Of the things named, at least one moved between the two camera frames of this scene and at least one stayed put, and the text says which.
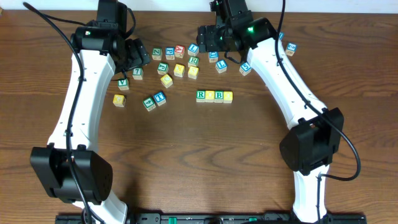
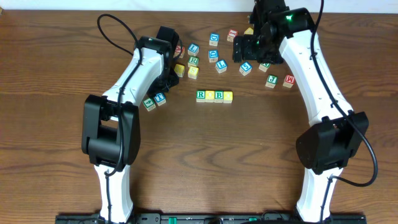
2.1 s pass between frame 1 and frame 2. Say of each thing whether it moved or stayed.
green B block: stayed
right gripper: moved
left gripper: moved
